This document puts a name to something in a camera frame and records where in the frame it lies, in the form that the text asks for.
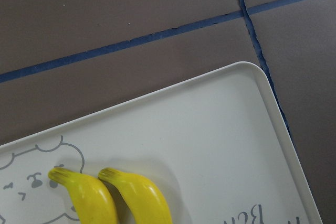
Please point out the yellow banana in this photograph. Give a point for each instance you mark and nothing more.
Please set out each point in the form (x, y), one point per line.
(90, 197)
(142, 196)

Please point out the white bear tray plate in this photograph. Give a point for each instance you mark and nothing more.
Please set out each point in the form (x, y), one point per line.
(215, 145)

